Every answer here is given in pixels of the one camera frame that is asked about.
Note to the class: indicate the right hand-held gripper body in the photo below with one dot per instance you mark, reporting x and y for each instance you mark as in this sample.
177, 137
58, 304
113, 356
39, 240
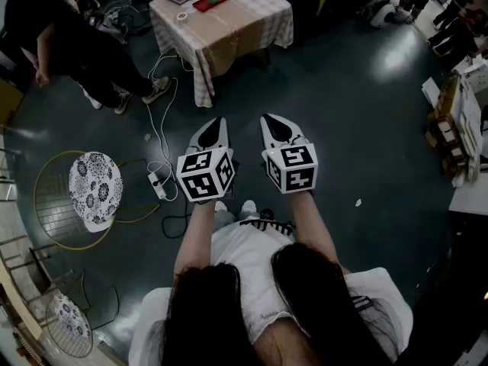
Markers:
295, 170

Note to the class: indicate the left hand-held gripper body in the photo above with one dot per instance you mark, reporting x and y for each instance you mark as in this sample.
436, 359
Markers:
198, 181

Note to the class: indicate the person's right forearm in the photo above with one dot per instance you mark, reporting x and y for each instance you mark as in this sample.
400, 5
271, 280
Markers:
310, 223

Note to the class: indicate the person's left forearm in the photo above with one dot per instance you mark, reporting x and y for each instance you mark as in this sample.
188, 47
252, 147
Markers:
196, 238

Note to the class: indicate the person's white shoe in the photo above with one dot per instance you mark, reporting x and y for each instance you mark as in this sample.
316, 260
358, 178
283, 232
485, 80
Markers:
220, 206
249, 206

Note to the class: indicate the white power strip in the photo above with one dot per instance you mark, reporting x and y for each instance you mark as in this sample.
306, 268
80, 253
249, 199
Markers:
157, 184

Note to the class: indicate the black white striped clip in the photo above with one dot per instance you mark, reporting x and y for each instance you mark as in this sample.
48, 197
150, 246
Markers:
267, 225

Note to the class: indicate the person's white shirt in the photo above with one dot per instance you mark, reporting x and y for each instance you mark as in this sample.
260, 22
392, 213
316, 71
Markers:
244, 265

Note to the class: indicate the floral seat cushion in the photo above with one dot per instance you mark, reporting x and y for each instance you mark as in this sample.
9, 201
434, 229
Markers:
95, 189
70, 315

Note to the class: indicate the table with checked tablecloth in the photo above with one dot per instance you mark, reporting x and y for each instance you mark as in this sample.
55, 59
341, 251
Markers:
228, 33

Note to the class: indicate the stack of cardboard boxes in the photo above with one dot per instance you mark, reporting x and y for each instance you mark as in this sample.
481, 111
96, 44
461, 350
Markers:
451, 128

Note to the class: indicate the white tape roll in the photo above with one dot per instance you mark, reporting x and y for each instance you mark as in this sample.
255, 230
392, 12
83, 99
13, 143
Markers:
182, 16

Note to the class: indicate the white side table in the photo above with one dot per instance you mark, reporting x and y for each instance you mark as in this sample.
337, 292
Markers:
470, 196

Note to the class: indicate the white round robot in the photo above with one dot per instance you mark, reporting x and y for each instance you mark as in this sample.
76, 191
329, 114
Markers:
381, 13

